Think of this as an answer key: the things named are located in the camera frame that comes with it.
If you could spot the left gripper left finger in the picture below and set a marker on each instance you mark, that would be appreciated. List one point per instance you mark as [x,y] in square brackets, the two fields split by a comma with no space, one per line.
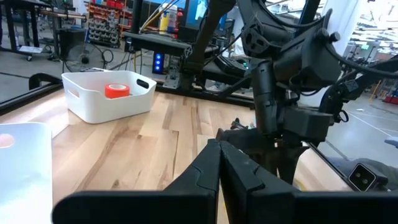
[192,199]

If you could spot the orange tape roll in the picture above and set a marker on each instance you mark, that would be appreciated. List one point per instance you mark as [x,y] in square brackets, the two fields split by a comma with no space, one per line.
[116,92]

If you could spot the black floor fan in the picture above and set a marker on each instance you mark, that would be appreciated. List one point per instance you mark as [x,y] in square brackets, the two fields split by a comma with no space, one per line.
[84,59]

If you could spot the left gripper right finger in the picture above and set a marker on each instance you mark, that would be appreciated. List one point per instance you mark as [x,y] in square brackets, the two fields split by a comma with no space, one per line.
[264,202]

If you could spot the monitor platform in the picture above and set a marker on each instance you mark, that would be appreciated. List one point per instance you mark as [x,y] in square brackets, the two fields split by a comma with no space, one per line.
[155,42]

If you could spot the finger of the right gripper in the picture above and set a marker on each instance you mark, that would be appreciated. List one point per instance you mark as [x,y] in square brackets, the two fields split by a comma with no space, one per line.
[248,138]
[289,158]

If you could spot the yellow bottle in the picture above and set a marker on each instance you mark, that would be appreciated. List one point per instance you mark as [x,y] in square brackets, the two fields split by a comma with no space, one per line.
[163,23]

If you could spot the blue monitor screen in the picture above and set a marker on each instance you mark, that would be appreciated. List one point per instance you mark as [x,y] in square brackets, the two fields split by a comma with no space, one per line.
[194,14]

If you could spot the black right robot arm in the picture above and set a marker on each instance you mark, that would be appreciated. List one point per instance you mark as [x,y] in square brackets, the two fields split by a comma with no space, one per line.
[211,25]

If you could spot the white plastic bin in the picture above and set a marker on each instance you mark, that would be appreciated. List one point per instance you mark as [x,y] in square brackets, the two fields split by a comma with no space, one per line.
[93,105]
[25,180]

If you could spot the black workbench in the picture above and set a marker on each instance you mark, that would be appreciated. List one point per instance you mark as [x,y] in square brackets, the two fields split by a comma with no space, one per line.
[35,28]

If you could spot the black pole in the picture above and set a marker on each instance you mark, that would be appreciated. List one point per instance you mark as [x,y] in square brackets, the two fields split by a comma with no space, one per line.
[136,15]

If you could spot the parts shelf with bins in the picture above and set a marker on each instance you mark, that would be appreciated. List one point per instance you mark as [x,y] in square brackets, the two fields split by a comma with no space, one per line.
[104,28]

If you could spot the black box with blue lights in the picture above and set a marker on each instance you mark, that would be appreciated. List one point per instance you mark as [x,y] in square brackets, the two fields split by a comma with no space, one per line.
[158,62]

